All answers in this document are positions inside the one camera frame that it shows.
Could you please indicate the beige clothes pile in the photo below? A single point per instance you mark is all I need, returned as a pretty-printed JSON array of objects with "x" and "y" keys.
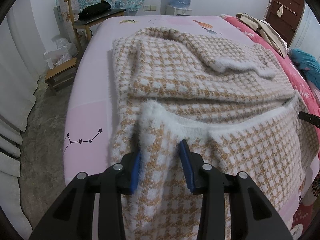
[{"x": 266, "y": 31}]

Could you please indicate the blue fluffy garment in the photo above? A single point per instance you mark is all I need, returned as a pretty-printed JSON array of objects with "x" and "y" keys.
[{"x": 307, "y": 64}]

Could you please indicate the small wooden stool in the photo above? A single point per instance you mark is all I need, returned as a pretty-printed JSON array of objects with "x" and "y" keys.
[{"x": 61, "y": 75}]

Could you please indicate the white plastic bag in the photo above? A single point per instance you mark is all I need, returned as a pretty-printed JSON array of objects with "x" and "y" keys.
[{"x": 63, "y": 52}]

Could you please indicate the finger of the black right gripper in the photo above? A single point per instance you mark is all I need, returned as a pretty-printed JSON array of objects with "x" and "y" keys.
[{"x": 310, "y": 118}]

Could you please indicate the pink bed sheet mattress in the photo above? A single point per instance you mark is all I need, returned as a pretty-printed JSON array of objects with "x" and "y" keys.
[{"x": 92, "y": 116}]

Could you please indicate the wooden chair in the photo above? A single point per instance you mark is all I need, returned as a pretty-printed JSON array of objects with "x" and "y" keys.
[{"x": 77, "y": 24}]

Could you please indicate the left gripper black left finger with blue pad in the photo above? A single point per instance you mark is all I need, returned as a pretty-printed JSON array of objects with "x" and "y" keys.
[{"x": 71, "y": 214}]

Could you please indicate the white curtain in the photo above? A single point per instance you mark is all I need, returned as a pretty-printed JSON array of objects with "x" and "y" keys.
[{"x": 18, "y": 84}]

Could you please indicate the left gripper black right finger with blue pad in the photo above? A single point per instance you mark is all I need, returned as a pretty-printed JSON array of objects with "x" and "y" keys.
[{"x": 252, "y": 214}]

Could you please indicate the white water dispenser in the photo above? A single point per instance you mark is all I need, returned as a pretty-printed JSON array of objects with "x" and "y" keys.
[{"x": 175, "y": 11}]

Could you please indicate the pink floral quilt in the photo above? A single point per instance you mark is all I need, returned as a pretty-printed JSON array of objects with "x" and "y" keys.
[{"x": 302, "y": 213}]

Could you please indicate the black bag on chair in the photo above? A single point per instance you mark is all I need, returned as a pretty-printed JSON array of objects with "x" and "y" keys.
[{"x": 94, "y": 10}]

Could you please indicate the beige houndstooth knit coat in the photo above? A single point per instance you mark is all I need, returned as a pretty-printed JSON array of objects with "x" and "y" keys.
[{"x": 232, "y": 103}]

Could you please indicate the cloth hanging on door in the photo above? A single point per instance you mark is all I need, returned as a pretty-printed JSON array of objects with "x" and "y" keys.
[{"x": 280, "y": 11}]

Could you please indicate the wall power socket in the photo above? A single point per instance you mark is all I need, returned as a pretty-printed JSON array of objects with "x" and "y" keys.
[{"x": 149, "y": 8}]

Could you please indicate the brown wooden door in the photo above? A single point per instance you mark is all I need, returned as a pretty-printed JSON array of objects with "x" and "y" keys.
[{"x": 287, "y": 25}]

